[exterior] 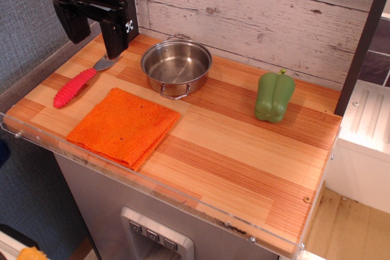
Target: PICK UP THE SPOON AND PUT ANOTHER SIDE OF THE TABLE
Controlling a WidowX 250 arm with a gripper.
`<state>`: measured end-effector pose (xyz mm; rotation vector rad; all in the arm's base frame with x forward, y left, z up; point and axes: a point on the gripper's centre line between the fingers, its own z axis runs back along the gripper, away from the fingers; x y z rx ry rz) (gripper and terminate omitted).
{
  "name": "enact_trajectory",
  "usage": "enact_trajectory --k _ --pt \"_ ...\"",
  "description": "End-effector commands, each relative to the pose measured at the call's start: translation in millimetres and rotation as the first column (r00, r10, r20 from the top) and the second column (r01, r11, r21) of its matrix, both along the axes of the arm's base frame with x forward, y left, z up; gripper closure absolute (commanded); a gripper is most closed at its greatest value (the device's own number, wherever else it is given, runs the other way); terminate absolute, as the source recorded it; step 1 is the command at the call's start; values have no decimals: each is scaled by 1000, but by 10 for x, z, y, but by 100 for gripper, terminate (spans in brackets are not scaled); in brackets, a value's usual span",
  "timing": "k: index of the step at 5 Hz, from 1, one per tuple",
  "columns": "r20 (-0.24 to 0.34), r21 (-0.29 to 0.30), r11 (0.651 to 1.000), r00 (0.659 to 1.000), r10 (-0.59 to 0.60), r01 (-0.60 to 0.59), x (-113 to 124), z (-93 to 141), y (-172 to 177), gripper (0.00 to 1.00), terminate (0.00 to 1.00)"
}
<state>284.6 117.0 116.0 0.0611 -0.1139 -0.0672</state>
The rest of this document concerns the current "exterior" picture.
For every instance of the dark right vertical post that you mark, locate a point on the dark right vertical post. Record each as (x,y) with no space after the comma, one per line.
(367,35)

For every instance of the red handled metal utensil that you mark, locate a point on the red handled metal utensil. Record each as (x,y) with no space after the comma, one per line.
(70,89)

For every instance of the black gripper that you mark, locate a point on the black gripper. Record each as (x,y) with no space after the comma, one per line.
(73,16)

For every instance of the yellow object bottom left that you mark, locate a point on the yellow object bottom left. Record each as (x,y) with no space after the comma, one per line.
(31,253)

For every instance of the green bell pepper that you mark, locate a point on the green bell pepper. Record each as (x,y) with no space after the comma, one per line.
(274,92)

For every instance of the orange folded cloth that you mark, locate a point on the orange folded cloth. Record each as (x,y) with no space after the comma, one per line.
(124,128)

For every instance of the grey toy fridge cabinet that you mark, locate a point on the grey toy fridge cabinet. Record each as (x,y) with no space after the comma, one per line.
(100,199)

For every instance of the silver dispenser panel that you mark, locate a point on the silver dispenser panel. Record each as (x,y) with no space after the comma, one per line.
(145,236)

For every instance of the stainless steel pot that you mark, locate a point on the stainless steel pot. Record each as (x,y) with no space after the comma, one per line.
(177,67)

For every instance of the clear acrylic table guard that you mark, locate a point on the clear acrylic table guard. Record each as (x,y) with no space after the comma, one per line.
(256,180)

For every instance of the white toy sink unit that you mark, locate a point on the white toy sink unit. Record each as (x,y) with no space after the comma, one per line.
(359,163)

